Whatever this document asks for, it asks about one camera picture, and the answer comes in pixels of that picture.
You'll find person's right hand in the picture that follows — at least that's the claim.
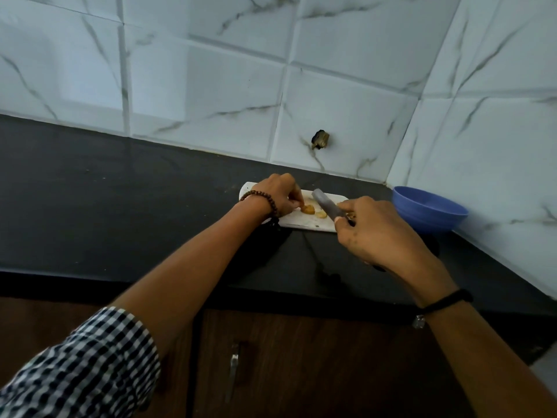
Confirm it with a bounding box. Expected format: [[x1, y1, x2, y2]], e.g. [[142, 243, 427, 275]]
[[334, 196, 460, 308]]

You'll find person's left hand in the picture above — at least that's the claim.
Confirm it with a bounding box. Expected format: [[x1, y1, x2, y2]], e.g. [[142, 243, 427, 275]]
[[250, 172, 305, 219]]

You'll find white cutting board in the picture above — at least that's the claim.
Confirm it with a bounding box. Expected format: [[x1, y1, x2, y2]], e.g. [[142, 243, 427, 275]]
[[238, 181, 350, 234]]

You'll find steel kitchen knife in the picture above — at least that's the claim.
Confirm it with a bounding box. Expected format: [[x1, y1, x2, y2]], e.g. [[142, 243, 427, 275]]
[[312, 188, 387, 273]]

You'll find blue plastic bowl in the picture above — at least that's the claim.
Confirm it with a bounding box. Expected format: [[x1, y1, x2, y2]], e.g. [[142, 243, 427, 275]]
[[392, 186, 470, 235]]

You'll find person's left forearm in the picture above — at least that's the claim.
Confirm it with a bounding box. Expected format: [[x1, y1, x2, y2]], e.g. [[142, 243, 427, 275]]
[[111, 200, 274, 358]]

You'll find person's right forearm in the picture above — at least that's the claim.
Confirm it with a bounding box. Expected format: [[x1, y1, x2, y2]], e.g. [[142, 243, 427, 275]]
[[426, 302, 557, 418]]

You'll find black wristband with charm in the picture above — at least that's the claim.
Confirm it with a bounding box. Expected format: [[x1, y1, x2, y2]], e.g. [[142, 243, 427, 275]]
[[412, 289, 475, 330]]

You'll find black white checkered shirt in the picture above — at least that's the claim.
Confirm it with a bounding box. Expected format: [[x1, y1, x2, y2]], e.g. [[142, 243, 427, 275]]
[[0, 307, 162, 418]]

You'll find brown bead bracelet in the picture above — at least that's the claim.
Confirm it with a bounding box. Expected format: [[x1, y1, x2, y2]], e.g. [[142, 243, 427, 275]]
[[240, 190, 280, 224]]

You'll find metal cabinet handle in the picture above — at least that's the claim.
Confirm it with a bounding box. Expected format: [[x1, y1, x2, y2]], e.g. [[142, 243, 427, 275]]
[[225, 342, 241, 403]]

